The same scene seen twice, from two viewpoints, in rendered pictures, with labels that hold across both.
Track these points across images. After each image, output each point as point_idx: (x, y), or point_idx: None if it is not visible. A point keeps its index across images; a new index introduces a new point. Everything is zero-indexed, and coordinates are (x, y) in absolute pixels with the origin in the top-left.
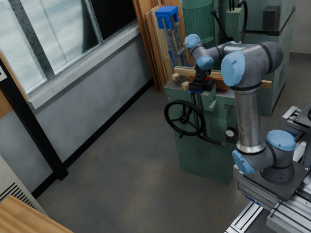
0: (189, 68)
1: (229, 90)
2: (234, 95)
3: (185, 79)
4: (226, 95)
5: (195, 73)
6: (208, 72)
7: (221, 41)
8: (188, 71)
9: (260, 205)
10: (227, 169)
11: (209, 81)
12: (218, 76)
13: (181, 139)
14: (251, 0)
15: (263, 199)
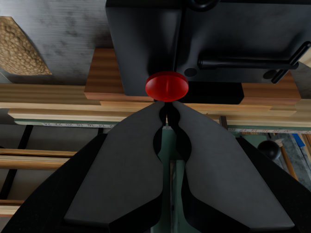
0: (277, 128)
1: (82, 49)
2: (25, 13)
3: (296, 83)
4: (60, 3)
5: (255, 112)
6: (98, 179)
7: (169, 217)
8: (286, 115)
9: None
10: None
11: (145, 68)
12: (134, 107)
13: None
14: (152, 230)
15: None
